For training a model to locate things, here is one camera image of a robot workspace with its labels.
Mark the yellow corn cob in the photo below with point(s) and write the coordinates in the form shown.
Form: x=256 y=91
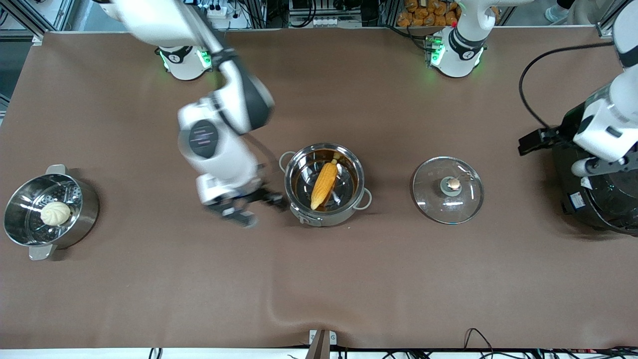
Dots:
x=325 y=183

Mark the glass lid with knob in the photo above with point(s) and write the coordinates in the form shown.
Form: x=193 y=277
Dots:
x=448 y=197

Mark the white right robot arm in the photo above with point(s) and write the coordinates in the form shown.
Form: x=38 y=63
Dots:
x=219 y=149

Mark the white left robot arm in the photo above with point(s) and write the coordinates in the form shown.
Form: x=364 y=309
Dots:
x=458 y=50

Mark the steel steamer pot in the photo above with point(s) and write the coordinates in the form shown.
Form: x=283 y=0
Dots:
x=84 y=209

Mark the black rice cooker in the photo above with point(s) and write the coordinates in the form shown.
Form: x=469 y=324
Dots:
x=598 y=209

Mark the brown table mat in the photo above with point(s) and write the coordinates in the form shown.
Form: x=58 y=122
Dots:
x=319 y=279

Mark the metal table clamp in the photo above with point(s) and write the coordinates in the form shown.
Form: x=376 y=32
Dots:
x=322 y=341

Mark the pile of orange snacks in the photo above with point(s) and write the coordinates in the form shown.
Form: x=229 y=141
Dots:
x=428 y=14

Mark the white power strip with plugs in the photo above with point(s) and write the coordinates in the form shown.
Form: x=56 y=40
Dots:
x=227 y=17

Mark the white steamed bun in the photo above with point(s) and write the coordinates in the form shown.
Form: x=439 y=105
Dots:
x=55 y=213

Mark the long white power strip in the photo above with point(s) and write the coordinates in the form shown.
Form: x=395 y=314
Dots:
x=336 y=22

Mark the aluminium frame profile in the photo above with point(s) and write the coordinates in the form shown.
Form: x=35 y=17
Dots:
x=605 y=30
x=37 y=37

